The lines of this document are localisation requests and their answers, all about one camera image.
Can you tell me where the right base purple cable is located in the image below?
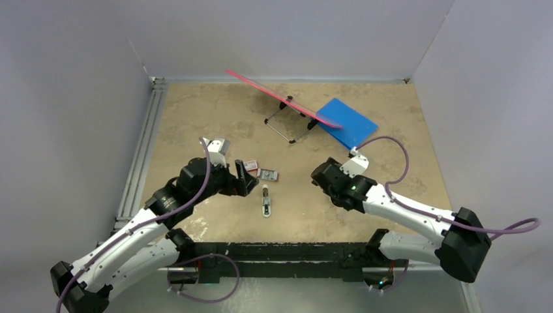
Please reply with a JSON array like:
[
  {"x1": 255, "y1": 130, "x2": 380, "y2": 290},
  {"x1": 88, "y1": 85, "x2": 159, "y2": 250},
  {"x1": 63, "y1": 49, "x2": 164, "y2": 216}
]
[{"x1": 369, "y1": 259, "x2": 410, "y2": 295}]

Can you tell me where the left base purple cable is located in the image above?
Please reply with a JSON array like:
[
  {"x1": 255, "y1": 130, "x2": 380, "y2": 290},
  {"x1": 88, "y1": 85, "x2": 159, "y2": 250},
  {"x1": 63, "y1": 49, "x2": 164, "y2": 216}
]
[{"x1": 166, "y1": 250, "x2": 242, "y2": 303}]

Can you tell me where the small white stapler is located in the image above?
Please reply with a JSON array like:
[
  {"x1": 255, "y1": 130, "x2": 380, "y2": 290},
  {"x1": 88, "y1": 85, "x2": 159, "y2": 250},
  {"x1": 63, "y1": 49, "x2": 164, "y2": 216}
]
[{"x1": 262, "y1": 185, "x2": 271, "y2": 218}]

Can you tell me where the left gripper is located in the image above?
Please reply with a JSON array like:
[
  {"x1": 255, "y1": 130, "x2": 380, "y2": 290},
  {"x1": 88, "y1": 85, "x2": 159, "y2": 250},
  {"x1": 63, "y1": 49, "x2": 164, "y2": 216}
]
[{"x1": 192, "y1": 156, "x2": 257, "y2": 205}]

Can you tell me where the red white staple box sleeve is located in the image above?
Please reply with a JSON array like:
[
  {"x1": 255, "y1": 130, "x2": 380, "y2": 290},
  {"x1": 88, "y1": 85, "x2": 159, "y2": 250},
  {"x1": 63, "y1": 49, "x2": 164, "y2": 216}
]
[{"x1": 243, "y1": 160, "x2": 259, "y2": 171}]

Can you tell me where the black base bar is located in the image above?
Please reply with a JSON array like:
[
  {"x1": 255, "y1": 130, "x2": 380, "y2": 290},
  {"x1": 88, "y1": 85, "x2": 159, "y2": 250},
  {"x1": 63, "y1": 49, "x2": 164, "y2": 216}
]
[{"x1": 176, "y1": 242, "x2": 407, "y2": 284}]

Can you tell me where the staple box tray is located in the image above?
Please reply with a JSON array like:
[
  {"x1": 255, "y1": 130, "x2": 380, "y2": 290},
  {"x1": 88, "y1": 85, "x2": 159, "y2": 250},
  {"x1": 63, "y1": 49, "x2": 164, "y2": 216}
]
[{"x1": 256, "y1": 168, "x2": 278, "y2": 182}]

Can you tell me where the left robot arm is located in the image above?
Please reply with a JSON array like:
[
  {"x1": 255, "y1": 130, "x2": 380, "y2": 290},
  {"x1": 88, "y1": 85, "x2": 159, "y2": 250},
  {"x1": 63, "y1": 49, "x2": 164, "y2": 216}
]
[{"x1": 50, "y1": 158, "x2": 259, "y2": 312}]

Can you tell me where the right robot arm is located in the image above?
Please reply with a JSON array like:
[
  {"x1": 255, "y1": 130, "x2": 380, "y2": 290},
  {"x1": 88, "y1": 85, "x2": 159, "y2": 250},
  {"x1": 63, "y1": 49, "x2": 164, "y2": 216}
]
[{"x1": 310, "y1": 158, "x2": 492, "y2": 283}]

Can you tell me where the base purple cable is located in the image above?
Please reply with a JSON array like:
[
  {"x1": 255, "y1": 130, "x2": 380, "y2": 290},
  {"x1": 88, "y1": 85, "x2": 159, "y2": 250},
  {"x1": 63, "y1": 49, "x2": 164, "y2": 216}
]
[
  {"x1": 369, "y1": 259, "x2": 410, "y2": 295},
  {"x1": 166, "y1": 250, "x2": 242, "y2": 303}
]

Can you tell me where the pink board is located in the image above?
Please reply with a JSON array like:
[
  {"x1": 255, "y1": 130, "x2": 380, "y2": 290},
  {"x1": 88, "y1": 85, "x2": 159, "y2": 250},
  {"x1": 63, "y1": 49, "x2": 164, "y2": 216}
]
[{"x1": 225, "y1": 69, "x2": 343, "y2": 129}]

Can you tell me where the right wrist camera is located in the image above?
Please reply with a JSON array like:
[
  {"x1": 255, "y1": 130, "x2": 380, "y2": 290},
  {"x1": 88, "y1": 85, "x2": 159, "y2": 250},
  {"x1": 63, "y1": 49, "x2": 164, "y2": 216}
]
[{"x1": 340, "y1": 147, "x2": 370, "y2": 178}]

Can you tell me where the blue folder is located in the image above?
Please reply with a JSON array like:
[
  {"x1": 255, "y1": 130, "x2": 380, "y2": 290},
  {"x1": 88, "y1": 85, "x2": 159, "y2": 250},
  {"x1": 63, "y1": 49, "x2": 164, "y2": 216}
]
[{"x1": 316, "y1": 98, "x2": 378, "y2": 150}]

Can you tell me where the black wire stand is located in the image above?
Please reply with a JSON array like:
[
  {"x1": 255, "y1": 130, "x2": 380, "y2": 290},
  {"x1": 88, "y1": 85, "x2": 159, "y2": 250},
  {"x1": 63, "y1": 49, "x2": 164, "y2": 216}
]
[{"x1": 264, "y1": 95, "x2": 319, "y2": 144}]

